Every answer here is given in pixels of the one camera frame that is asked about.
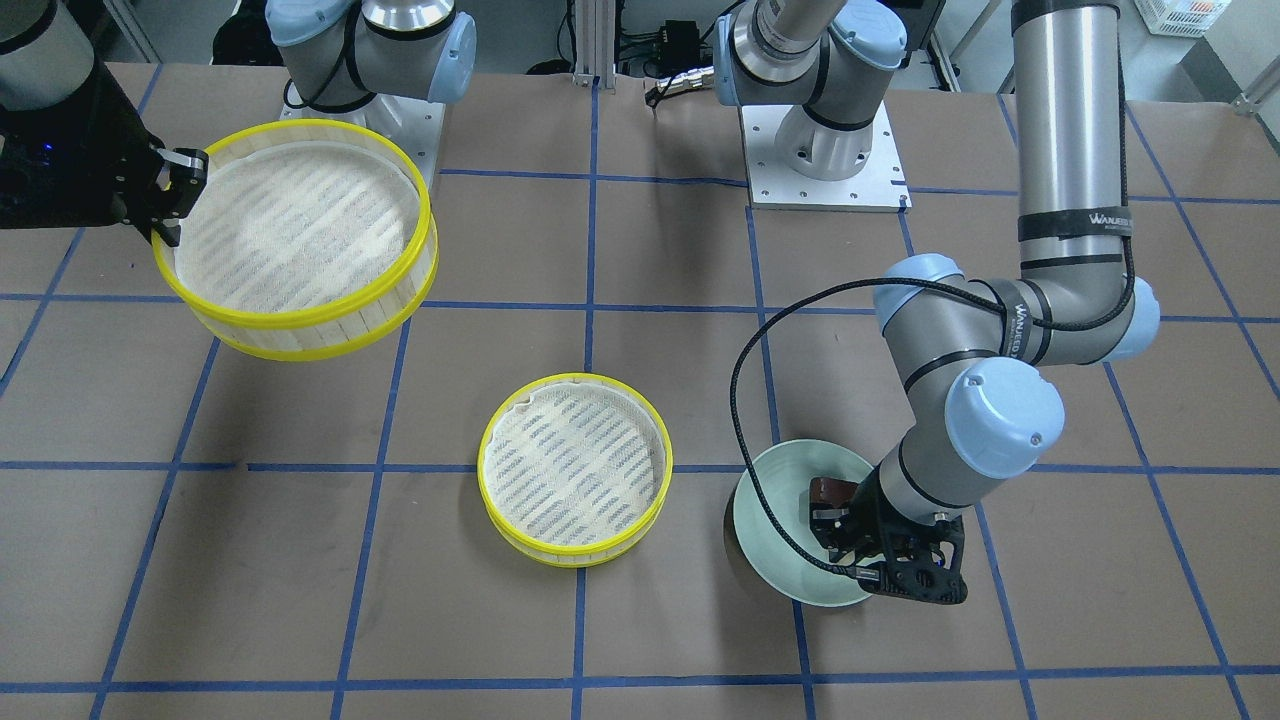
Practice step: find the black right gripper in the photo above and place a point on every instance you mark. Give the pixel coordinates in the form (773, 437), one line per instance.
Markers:
(100, 150)

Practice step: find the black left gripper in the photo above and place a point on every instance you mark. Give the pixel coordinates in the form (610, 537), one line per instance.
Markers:
(866, 508)

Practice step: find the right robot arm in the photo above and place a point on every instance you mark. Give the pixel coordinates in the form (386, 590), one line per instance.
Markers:
(339, 54)

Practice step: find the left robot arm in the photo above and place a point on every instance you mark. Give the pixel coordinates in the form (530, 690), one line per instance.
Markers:
(969, 352)

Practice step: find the brown chocolate bun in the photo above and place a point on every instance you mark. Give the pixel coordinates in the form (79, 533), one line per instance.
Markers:
(831, 493)

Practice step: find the light green plate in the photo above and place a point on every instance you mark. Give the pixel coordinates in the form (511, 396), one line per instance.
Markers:
(785, 472)

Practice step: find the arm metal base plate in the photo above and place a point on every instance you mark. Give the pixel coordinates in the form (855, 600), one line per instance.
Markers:
(796, 164)
(415, 126)

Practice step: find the aluminium frame post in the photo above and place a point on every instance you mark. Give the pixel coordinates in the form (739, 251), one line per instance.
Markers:
(595, 29)

